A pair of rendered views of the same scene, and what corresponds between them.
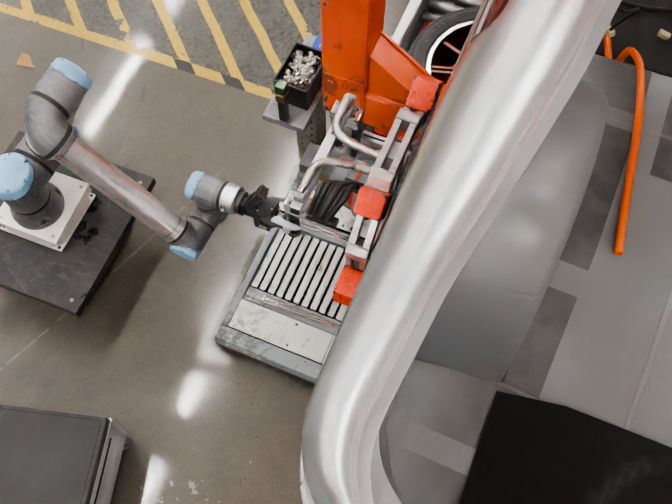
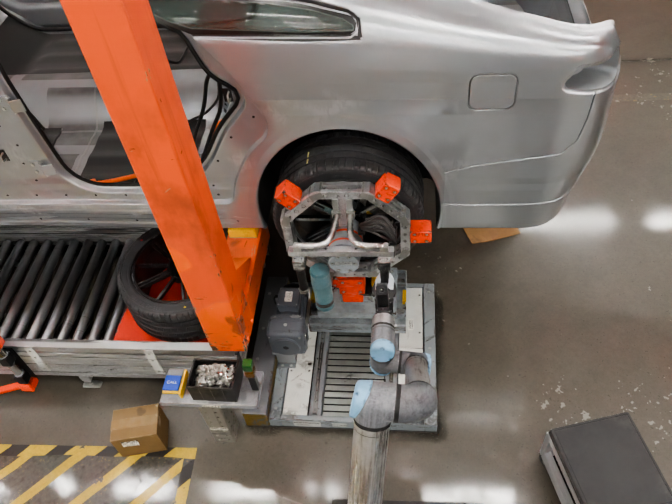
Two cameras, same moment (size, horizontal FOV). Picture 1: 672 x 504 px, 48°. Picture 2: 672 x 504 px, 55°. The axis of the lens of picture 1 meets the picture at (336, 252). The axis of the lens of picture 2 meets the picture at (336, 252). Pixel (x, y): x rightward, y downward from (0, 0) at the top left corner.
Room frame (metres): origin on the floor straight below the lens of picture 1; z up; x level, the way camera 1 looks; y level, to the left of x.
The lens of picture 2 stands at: (1.57, 1.66, 2.88)
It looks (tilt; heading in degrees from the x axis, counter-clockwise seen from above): 49 degrees down; 258
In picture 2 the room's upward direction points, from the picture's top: 8 degrees counter-clockwise
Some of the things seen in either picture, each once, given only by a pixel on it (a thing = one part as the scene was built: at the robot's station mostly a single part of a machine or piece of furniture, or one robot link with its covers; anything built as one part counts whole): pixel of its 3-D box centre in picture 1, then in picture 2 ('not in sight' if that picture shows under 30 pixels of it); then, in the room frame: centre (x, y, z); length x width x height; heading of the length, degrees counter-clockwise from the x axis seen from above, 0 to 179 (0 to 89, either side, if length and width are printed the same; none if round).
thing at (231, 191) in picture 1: (232, 200); (384, 322); (1.13, 0.31, 0.81); 0.10 x 0.05 x 0.09; 158
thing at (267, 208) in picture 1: (257, 209); (384, 306); (1.10, 0.24, 0.80); 0.12 x 0.08 x 0.09; 68
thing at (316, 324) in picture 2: not in sight; (359, 300); (1.06, -0.31, 0.13); 0.50 x 0.36 x 0.10; 158
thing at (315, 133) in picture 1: (310, 111); (217, 412); (1.89, 0.11, 0.21); 0.10 x 0.10 x 0.42; 68
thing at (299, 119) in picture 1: (305, 82); (212, 388); (1.87, 0.12, 0.44); 0.43 x 0.17 x 0.03; 158
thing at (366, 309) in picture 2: not in sight; (356, 277); (1.06, -0.31, 0.32); 0.40 x 0.30 x 0.28; 158
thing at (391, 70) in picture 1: (443, 100); (238, 253); (1.59, -0.36, 0.69); 0.52 x 0.17 x 0.35; 68
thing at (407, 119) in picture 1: (388, 195); (346, 232); (1.12, -0.16, 0.85); 0.54 x 0.07 x 0.54; 158
